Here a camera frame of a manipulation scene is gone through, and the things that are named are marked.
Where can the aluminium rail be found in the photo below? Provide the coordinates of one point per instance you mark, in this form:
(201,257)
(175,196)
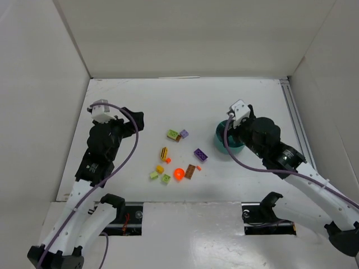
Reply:
(297,122)

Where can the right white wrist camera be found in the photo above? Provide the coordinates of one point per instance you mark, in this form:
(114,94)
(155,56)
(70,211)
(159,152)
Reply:
(238,111)

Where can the yellow striped lego piece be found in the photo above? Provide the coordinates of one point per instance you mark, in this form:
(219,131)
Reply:
(163,153)

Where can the green hollow lego brick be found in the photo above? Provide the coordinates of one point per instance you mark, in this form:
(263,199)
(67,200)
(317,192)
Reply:
(165,179)

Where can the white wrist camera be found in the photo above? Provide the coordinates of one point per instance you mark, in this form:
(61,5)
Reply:
(101,113)
(238,111)

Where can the light purple square lego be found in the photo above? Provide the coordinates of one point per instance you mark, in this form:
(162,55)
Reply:
(183,133)

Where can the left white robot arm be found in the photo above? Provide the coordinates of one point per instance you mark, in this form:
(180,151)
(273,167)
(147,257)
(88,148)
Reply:
(89,208)

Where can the small yellow lego brick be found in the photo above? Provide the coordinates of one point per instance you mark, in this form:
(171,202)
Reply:
(160,169)

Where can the orange round lego dish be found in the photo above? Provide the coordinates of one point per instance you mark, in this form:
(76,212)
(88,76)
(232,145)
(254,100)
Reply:
(178,174)

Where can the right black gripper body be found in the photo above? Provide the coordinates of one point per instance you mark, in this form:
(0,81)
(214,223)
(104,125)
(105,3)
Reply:
(241,131)

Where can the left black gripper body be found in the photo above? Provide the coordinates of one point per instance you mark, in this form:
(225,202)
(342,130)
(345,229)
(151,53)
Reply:
(120,125)

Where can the brown long lego plate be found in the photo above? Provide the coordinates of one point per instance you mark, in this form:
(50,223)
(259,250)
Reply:
(190,171)

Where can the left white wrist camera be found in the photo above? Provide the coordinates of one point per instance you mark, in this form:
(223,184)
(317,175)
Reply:
(101,113)

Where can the pale green lego brick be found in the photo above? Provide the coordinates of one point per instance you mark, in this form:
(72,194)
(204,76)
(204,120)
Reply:
(153,175)

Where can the dark purple long lego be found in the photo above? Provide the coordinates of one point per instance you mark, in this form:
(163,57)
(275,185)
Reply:
(200,155)

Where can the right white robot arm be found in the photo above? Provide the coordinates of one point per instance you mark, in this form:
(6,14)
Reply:
(338,221)

